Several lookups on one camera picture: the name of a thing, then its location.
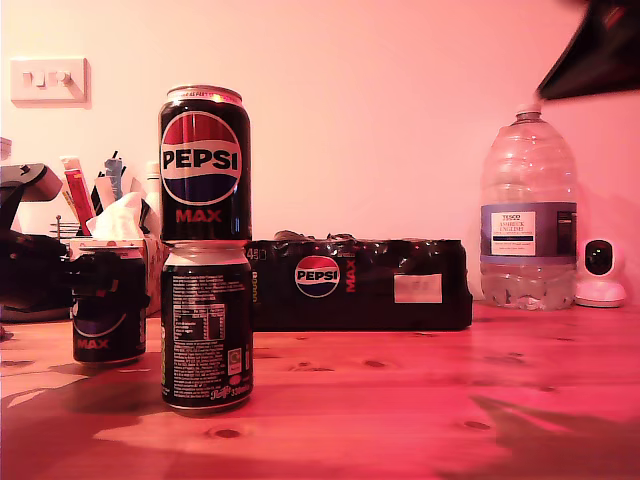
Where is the black Pepsi Max can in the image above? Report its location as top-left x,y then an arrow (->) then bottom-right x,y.
72,247 -> 149,365
158,84 -> 253,244
160,241 -> 255,412

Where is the black Pepsi Max multipack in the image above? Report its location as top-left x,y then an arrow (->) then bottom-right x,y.
249,230 -> 474,331

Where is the gingerbread print tissue box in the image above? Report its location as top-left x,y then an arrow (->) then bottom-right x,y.
69,238 -> 170,311

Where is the black white striped sachet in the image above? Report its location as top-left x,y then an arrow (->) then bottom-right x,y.
140,198 -> 162,236
91,172 -> 119,217

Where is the grey plate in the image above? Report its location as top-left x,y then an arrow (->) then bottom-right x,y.
0,302 -> 71,323

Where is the white bottle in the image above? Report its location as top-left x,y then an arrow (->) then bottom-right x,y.
146,160 -> 162,211

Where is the pale blue packet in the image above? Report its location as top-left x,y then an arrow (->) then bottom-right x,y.
102,149 -> 127,201

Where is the large clear water bottle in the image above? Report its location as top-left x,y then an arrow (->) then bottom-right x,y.
479,103 -> 579,312

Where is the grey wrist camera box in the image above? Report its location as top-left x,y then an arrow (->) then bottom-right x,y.
0,162 -> 65,234

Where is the white wall switch plate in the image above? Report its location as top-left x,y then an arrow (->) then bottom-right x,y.
9,57 -> 92,108

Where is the small white round camera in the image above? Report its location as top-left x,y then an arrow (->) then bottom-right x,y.
574,238 -> 627,309

